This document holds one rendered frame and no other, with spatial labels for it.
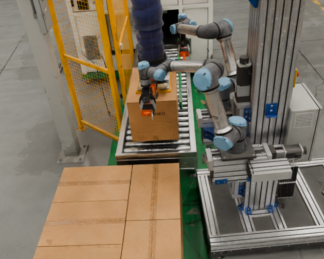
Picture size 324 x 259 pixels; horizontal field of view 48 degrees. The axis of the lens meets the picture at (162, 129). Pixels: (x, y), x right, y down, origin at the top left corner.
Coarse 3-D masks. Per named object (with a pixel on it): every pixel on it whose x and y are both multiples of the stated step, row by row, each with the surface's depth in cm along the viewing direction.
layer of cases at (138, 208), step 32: (64, 192) 293; (96, 192) 290; (128, 192) 288; (160, 192) 285; (64, 224) 267; (96, 224) 265; (128, 224) 263; (160, 224) 260; (64, 256) 245; (96, 256) 243; (128, 256) 241; (160, 256) 239
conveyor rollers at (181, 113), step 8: (168, 48) 493; (176, 48) 491; (168, 56) 477; (176, 56) 477; (176, 72) 441; (184, 72) 440; (184, 80) 426; (184, 96) 397; (184, 104) 382; (184, 112) 369; (184, 120) 361; (128, 128) 358; (184, 128) 347; (128, 136) 345; (184, 136) 340; (128, 144) 336; (136, 144) 335; (144, 144) 335; (152, 144) 334; (160, 144) 334; (168, 144) 334; (176, 144) 333; (184, 144) 333; (128, 152) 328; (136, 152) 328
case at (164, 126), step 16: (176, 80) 346; (128, 96) 299; (160, 96) 295; (176, 96) 302; (128, 112) 297; (160, 112) 296; (176, 112) 296; (144, 128) 307; (160, 128) 306; (176, 128) 306
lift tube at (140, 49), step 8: (136, 32) 286; (144, 32) 276; (152, 32) 276; (160, 32) 283; (144, 40) 281; (152, 40) 280; (160, 40) 284; (144, 48) 285; (152, 48) 284; (160, 48) 288; (144, 56) 288; (152, 56) 287; (160, 56) 291
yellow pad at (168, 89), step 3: (168, 72) 321; (171, 72) 323; (171, 75) 320; (159, 81) 311; (162, 81) 310; (165, 81) 304; (168, 81) 309; (168, 84) 305; (168, 87) 301; (159, 90) 299; (162, 90) 299; (165, 90) 298; (168, 90) 298
